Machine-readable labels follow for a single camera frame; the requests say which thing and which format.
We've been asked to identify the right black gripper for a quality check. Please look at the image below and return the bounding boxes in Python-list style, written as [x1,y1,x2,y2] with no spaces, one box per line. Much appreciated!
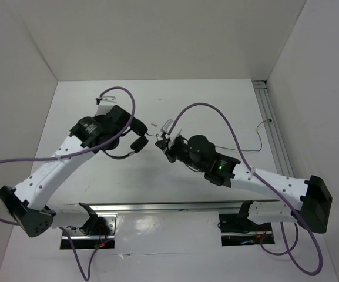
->
[155,136,206,172]

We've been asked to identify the thin black headphone cable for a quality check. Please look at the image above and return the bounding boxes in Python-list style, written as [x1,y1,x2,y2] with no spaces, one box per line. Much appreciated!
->
[145,119,273,153]

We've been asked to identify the black on-ear headphones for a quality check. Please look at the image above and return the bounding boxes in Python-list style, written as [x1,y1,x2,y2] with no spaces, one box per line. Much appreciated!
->
[102,118,148,160]

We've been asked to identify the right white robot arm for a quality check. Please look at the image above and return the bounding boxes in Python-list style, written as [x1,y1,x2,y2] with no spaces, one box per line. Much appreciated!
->
[155,135,333,234]

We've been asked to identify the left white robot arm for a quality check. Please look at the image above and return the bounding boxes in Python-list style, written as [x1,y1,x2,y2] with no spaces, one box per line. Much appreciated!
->
[0,105,147,237]

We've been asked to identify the white base cover plate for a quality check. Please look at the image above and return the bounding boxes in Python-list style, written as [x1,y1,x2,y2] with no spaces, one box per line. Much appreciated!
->
[113,211,221,255]

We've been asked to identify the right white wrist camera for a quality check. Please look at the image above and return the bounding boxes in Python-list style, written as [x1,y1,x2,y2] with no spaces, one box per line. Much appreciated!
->
[160,119,182,149]

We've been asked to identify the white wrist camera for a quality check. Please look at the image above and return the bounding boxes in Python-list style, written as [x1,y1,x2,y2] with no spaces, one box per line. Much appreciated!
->
[95,96,117,116]
[160,119,182,149]

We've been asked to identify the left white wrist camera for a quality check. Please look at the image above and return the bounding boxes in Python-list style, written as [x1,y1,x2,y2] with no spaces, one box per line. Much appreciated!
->
[95,96,117,116]

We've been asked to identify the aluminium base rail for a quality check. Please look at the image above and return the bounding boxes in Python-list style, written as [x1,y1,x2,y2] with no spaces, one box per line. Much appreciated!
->
[88,201,244,213]

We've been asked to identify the aluminium corner frame rail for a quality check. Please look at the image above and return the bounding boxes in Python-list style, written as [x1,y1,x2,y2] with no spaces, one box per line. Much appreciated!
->
[252,80,294,177]

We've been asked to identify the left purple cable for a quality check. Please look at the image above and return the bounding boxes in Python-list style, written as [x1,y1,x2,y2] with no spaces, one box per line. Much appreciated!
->
[0,86,137,227]

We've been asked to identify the purple cable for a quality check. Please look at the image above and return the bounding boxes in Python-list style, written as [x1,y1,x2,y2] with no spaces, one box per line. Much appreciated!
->
[169,102,324,276]
[0,86,137,227]

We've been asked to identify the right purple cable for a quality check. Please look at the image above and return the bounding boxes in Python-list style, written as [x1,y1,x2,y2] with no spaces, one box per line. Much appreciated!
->
[169,102,324,276]

